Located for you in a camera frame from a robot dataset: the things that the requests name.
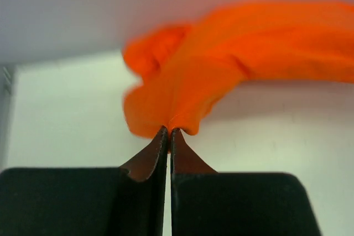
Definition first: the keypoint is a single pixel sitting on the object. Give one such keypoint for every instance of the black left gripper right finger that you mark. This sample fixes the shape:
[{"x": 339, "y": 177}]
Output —
[{"x": 207, "y": 202}]

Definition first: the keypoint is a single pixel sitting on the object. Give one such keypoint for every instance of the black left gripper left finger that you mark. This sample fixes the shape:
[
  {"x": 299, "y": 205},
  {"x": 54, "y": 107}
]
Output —
[{"x": 124, "y": 200}]

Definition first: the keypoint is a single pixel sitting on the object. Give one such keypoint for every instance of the orange t shirt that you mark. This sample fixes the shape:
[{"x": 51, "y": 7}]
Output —
[{"x": 186, "y": 68}]

